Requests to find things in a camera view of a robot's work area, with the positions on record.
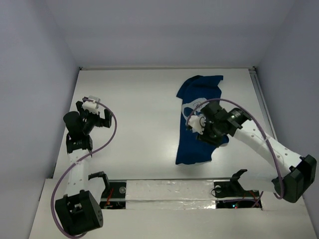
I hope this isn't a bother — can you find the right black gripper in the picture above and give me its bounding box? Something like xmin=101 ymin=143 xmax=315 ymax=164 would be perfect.
xmin=196 ymin=120 xmax=223 ymax=148

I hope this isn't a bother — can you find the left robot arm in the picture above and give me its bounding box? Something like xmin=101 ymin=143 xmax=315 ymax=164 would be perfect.
xmin=50 ymin=96 xmax=117 ymax=239

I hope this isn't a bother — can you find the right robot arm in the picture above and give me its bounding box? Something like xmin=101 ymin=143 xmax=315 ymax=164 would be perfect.
xmin=186 ymin=100 xmax=317 ymax=203

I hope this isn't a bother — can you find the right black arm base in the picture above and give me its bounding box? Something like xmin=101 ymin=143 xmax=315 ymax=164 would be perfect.
xmin=210 ymin=181 xmax=262 ymax=209

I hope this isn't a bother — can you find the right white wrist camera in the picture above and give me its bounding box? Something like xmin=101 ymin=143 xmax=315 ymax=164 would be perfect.
xmin=187 ymin=115 xmax=206 ymax=135

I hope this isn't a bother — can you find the right aluminium rail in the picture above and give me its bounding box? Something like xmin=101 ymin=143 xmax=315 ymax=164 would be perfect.
xmin=248 ymin=68 xmax=277 ymax=140

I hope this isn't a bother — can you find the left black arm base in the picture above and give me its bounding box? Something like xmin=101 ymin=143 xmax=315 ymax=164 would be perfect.
xmin=100 ymin=181 xmax=127 ymax=210

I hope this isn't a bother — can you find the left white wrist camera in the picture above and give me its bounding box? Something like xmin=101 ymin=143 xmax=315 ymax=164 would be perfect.
xmin=82 ymin=96 xmax=100 ymax=115

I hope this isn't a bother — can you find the blue printed t-shirt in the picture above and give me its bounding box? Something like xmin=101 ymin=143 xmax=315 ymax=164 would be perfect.
xmin=175 ymin=75 xmax=223 ymax=165

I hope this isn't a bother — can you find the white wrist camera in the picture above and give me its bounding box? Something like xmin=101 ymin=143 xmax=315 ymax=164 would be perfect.
xmin=82 ymin=96 xmax=100 ymax=115
xmin=187 ymin=115 xmax=206 ymax=135

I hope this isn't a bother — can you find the silver foil covered panel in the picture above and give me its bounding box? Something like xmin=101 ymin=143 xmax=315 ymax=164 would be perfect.
xmin=125 ymin=180 xmax=216 ymax=210

